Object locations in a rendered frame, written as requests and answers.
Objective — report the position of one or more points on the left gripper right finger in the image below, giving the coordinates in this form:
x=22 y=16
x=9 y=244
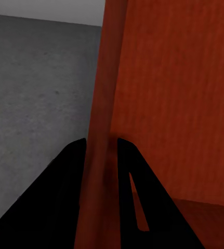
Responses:
x=168 y=227

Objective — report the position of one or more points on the storage box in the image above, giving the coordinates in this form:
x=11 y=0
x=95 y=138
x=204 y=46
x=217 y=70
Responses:
x=160 y=85

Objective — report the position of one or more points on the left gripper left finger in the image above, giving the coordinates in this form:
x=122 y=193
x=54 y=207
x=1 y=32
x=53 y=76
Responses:
x=46 y=214

